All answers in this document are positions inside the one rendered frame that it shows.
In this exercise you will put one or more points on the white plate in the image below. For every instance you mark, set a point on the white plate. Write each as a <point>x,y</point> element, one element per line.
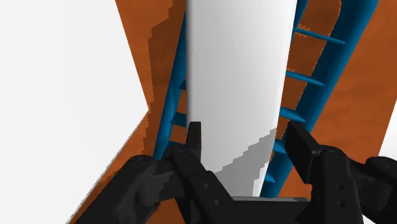
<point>238,77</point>

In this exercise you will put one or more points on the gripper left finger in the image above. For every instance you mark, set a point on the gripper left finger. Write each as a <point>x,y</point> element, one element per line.
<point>198,186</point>

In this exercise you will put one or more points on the blue dish rack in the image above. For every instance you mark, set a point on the blue dish rack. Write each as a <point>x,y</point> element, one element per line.
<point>338,62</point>

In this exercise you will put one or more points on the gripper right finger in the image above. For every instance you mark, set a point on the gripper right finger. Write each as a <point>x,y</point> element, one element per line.
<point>335,186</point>

